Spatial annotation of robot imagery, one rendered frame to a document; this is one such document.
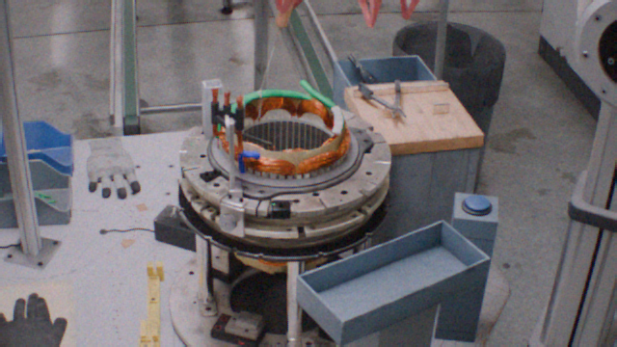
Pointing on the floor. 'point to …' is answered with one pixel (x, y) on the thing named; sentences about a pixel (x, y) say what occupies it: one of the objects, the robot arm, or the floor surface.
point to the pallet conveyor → (126, 97)
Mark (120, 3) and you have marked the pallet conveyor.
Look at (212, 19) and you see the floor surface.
